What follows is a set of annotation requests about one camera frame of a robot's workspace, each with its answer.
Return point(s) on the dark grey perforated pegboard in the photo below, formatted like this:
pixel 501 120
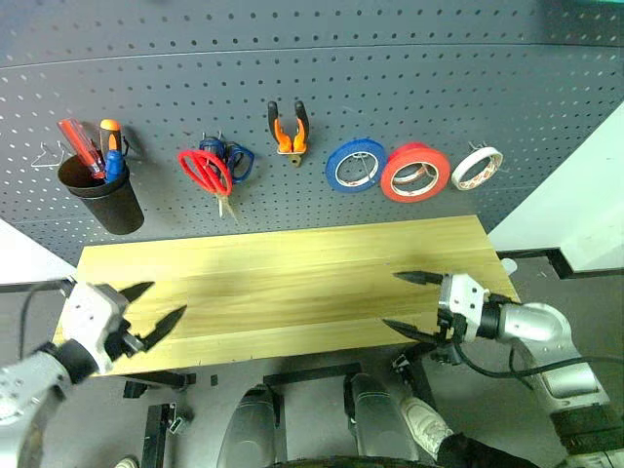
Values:
pixel 312 63

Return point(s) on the white tape roll red print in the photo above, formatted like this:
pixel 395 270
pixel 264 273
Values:
pixel 463 178

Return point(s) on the orange and black pliers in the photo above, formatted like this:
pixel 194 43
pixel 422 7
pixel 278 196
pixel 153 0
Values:
pixel 283 139

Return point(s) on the small white plastic piece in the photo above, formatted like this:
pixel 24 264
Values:
pixel 508 265

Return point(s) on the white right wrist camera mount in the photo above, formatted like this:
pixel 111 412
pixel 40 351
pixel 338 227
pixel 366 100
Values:
pixel 463 297

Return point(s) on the black cup holder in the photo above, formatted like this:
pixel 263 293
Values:
pixel 117 209

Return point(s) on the dark grey rounded shape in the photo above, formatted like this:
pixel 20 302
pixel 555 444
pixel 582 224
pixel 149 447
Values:
pixel 248 424
pixel 380 414

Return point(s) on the orange and black screwdriver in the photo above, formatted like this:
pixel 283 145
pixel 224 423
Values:
pixel 111 134

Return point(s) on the teal object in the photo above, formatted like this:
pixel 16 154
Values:
pixel 604 1

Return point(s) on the blue tape roll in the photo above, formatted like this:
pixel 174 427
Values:
pixel 334 168

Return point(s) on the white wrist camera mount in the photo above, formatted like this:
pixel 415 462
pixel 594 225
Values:
pixel 90 312
pixel 463 297

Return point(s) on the black metal table frame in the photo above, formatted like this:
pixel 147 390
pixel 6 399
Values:
pixel 312 373

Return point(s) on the white sneaker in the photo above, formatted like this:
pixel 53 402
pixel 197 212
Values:
pixel 128 462
pixel 426 426

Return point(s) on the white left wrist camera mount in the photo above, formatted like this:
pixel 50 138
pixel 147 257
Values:
pixel 90 312

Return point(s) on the wide red tape roll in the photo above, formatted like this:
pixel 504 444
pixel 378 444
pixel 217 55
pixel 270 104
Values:
pixel 390 180

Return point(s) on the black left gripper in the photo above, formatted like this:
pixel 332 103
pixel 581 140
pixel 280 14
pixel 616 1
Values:
pixel 122 341

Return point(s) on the thin red tape roll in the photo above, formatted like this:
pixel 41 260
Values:
pixel 402 187

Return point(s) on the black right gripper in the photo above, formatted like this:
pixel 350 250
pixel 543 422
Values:
pixel 451 341

